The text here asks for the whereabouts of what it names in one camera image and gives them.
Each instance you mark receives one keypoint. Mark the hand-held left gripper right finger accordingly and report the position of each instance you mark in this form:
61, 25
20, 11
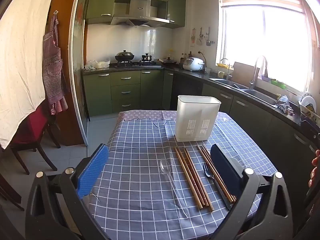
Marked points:
225, 171

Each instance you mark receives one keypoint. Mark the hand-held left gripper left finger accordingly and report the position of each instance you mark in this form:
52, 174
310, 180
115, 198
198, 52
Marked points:
92, 172

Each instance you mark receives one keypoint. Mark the metal fork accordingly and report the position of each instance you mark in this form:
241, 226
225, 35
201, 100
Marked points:
207, 170

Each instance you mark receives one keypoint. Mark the wooden chopsticks bundle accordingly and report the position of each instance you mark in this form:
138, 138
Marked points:
196, 170

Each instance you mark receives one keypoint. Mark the light bamboo chopstick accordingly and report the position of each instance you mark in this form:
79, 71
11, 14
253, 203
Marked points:
188, 178
203, 192

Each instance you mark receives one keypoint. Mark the reddish patterned chopstick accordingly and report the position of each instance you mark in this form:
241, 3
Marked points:
193, 180

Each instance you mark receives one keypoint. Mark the clear plastic spoon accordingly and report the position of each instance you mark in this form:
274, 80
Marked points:
165, 167

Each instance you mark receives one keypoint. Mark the white plastic utensil holder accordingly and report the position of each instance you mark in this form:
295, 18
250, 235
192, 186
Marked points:
197, 112

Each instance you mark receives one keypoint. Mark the person's right hand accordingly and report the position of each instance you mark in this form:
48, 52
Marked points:
315, 170

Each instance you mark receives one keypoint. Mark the dish rack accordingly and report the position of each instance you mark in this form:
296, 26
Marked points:
306, 113

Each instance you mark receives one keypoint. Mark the white plate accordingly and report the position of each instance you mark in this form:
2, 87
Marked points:
308, 102

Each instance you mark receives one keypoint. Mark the crumpled plastic bag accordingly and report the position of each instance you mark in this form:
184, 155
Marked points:
283, 103

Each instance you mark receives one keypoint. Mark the blue-grey checked tablecloth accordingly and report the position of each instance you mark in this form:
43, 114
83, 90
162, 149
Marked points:
140, 180

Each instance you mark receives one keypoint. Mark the green plastic container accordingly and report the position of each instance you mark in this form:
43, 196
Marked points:
277, 83

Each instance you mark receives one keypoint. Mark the steel sink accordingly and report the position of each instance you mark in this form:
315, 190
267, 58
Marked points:
260, 95

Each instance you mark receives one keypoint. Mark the red cushioned wooden chair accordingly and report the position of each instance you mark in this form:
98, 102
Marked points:
30, 127

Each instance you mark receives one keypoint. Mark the purple patterned cloth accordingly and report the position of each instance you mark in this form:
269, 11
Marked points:
150, 115

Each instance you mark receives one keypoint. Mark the steel faucet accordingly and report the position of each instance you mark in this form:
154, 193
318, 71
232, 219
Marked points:
253, 75

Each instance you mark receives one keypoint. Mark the dark wooden chair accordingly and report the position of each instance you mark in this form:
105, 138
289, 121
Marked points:
7, 192

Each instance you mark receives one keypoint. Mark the black built-in appliance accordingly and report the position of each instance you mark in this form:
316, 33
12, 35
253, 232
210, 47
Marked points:
186, 90

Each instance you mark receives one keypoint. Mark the wooden cutting board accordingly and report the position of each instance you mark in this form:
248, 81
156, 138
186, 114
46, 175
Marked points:
242, 73

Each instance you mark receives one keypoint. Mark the wooden partition panel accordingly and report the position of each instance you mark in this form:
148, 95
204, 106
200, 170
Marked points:
63, 80

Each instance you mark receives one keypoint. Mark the green base cabinets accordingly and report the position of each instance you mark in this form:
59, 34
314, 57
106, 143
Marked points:
125, 80

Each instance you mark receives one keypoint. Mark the yellow basket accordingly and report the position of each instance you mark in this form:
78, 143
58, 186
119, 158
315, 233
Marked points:
222, 65

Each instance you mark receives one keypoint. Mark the white plastic bags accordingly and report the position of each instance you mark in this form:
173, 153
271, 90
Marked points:
96, 65

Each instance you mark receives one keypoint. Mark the kitchen window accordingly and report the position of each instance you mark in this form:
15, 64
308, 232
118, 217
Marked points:
250, 42

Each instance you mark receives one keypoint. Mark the white rice cooker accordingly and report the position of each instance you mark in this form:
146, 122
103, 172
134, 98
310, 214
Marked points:
192, 63

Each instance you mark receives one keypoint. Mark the checked apron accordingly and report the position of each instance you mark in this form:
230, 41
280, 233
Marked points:
52, 67

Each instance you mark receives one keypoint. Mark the gas stove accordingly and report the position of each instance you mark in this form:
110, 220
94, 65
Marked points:
135, 65

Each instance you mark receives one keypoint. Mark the sliding glass door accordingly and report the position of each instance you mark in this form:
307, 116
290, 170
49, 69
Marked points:
80, 55

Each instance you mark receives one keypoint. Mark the black wok with lid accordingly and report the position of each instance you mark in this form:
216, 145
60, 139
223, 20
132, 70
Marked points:
124, 56

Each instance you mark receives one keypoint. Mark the black frying pan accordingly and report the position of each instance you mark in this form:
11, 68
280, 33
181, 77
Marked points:
170, 61

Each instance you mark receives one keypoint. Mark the hanging kitchen tool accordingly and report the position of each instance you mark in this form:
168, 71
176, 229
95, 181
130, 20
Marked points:
199, 38
193, 37
208, 38

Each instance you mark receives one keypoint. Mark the white curtain sheet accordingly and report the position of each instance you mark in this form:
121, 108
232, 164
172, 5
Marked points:
22, 55

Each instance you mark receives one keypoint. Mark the window blind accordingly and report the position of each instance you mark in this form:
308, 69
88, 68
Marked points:
260, 0

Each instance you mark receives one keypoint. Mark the steel range hood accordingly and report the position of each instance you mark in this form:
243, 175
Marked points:
140, 7

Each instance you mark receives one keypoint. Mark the green wall cabinets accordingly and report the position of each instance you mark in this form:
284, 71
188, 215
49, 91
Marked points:
100, 2

